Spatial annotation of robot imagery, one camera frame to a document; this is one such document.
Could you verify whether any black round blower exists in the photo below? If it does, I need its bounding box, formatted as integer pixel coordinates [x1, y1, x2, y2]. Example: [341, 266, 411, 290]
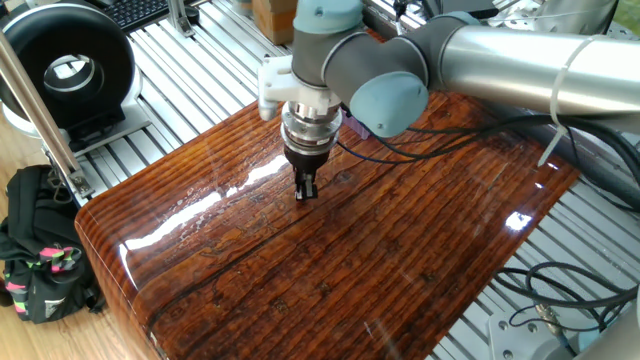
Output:
[0, 1, 151, 157]

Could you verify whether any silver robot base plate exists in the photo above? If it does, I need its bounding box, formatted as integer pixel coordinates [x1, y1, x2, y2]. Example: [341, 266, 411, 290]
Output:
[487, 309, 581, 360]

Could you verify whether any perforated aluminium plate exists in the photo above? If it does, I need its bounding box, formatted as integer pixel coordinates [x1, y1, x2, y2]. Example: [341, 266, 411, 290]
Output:
[487, 0, 556, 29]

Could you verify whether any black power adapter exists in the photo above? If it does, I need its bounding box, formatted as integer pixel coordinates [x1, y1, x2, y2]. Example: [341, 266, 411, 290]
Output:
[424, 0, 501, 21]

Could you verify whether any silver cable connector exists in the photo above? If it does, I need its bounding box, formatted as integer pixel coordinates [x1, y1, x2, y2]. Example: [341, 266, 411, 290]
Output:
[534, 302, 566, 337]

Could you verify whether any white cable tie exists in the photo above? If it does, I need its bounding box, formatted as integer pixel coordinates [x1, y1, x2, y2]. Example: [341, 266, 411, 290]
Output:
[537, 35, 599, 167]

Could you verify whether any black keyboard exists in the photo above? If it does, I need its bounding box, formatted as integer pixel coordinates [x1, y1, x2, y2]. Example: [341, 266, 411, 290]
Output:
[102, 0, 174, 34]

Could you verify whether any brown cardboard box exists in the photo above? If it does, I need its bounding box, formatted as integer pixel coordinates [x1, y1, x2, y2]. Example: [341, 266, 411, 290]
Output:
[251, 0, 301, 46]

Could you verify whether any black cable loop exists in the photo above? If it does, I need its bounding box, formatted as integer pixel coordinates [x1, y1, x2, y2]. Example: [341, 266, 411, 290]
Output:
[492, 262, 640, 334]

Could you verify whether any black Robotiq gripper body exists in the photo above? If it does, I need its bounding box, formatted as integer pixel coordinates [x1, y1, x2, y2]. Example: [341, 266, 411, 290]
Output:
[283, 145, 331, 174]

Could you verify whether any black backpack with pink straps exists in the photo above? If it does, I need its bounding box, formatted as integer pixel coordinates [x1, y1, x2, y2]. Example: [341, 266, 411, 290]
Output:
[0, 164, 106, 325]

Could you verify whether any black gripper cable bundle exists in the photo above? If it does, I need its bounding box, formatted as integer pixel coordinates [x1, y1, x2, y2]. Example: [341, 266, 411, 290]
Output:
[334, 114, 640, 211]

